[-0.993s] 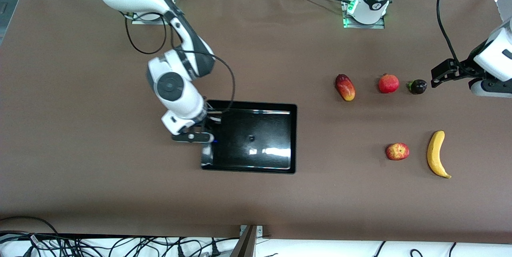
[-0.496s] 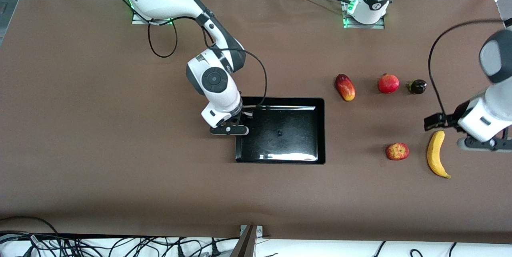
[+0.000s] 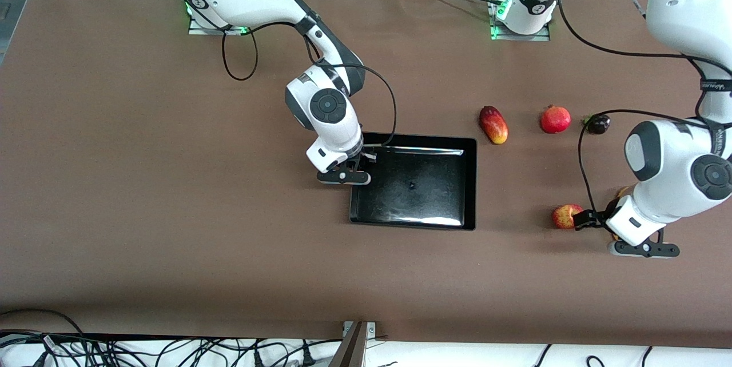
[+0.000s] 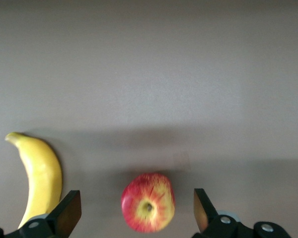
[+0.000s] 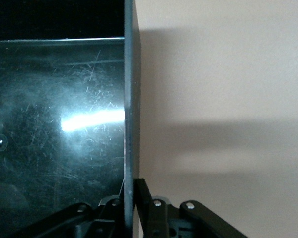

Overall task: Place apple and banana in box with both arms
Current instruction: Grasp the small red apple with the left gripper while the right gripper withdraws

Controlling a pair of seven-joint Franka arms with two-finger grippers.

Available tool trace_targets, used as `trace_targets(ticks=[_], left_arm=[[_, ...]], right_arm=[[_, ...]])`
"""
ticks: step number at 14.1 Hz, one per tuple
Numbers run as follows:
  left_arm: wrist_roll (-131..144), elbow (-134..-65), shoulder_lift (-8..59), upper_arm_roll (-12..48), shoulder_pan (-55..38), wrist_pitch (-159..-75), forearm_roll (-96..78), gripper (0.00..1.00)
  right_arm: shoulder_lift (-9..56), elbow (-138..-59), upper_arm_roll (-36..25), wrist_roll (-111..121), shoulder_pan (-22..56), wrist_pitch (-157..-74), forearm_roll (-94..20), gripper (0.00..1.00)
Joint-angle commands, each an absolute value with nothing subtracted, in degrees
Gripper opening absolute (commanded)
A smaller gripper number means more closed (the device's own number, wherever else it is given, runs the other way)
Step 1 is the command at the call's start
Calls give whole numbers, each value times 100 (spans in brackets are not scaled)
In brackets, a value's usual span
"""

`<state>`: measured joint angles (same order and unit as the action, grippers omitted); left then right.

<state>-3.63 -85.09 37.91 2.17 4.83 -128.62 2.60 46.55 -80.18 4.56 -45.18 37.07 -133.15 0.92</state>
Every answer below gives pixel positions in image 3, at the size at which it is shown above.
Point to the silver post mounting bracket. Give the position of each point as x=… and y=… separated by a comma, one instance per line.
x=372, y=330

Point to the red yellow mango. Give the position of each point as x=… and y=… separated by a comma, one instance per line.
x=493, y=124

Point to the grey metal post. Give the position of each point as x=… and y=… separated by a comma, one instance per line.
x=349, y=350

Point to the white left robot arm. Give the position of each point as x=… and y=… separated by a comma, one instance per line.
x=686, y=1

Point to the red yellow apple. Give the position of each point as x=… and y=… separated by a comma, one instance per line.
x=565, y=216

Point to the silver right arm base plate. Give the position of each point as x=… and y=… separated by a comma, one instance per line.
x=197, y=29

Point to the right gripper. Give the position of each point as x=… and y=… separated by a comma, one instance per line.
x=362, y=157

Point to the yellow banana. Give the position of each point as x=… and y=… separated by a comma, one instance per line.
x=623, y=191

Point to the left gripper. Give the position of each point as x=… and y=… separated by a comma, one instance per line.
x=599, y=218

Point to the red pomegranate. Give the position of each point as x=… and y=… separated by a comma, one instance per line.
x=555, y=120

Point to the black rectangular plastic box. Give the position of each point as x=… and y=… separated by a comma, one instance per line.
x=417, y=190

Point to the black power plug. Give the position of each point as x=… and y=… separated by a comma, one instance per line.
x=309, y=355
x=258, y=359

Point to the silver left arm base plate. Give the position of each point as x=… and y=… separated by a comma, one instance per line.
x=543, y=35

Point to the dark purple eggplant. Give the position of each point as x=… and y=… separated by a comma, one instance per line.
x=597, y=125

